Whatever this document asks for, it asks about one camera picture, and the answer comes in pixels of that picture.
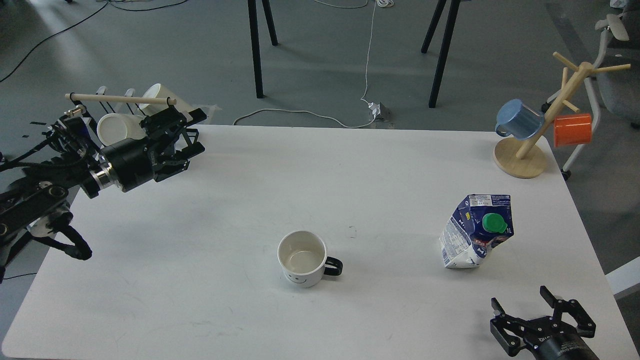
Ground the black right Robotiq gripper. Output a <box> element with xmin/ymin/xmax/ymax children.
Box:
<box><xmin>490</xmin><ymin>285</ymin><xmax>596</xmax><ymax>360</ymax></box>

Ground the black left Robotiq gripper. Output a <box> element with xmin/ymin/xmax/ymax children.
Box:
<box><xmin>102</xmin><ymin>107</ymin><xmax>207</xmax><ymax>193</ymax></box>

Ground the blue white milk carton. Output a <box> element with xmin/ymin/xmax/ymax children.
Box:
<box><xmin>439</xmin><ymin>194</ymin><xmax>515</xmax><ymax>269</ymax></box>

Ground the white smiley face mug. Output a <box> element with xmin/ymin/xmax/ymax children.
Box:
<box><xmin>277</xmin><ymin>230</ymin><xmax>344</xmax><ymax>289</ymax></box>

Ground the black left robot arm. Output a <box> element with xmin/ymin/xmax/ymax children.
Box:
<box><xmin>0</xmin><ymin>105</ymin><xmax>207</xmax><ymax>274</ymax></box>

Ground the white tilted mug in rack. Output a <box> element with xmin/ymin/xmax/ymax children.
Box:
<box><xmin>137</xmin><ymin>83</ymin><xmax>195</xmax><ymax>121</ymax></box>

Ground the white mug lying in rack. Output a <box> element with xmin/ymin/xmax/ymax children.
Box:
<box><xmin>96</xmin><ymin>112</ymin><xmax>147</xmax><ymax>146</ymax></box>

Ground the black table leg left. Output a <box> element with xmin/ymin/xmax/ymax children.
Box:
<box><xmin>247</xmin><ymin>0</ymin><xmax>280</xmax><ymax>99</ymax></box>

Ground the black table leg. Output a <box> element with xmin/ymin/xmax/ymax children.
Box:
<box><xmin>247</xmin><ymin>0</ymin><xmax>280</xmax><ymax>99</ymax></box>
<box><xmin>420</xmin><ymin>0</ymin><xmax>461</xmax><ymax>109</ymax></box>

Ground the wooden mug tree stand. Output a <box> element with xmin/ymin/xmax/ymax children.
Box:
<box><xmin>493</xmin><ymin>51</ymin><xmax>630</xmax><ymax>179</ymax></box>

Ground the white power adapter plug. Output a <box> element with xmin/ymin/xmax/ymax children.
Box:
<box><xmin>367</xmin><ymin>102</ymin><xmax>392</xmax><ymax>122</ymax></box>

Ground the orange mug on tree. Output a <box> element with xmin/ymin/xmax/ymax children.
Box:
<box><xmin>553</xmin><ymin>112</ymin><xmax>593</xmax><ymax>148</ymax></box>

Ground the blue mug on tree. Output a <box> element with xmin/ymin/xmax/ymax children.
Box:
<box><xmin>494</xmin><ymin>98</ymin><xmax>545</xmax><ymax>141</ymax></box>

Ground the white office chair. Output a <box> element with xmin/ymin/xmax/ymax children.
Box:
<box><xmin>560</xmin><ymin>0</ymin><xmax>640</xmax><ymax>181</ymax></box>

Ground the black table leg right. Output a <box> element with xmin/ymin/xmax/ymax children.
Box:
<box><xmin>420</xmin><ymin>0</ymin><xmax>461</xmax><ymax>109</ymax></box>

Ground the black wire dish rack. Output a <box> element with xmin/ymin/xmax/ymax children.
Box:
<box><xmin>66</xmin><ymin>82</ymin><xmax>208</xmax><ymax>154</ymax></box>

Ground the black floor cable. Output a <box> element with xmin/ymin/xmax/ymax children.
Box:
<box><xmin>0</xmin><ymin>0</ymin><xmax>188</xmax><ymax>84</ymax></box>

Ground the white power cable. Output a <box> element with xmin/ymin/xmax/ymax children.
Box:
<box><xmin>232</xmin><ymin>0</ymin><xmax>396</xmax><ymax>129</ymax></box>

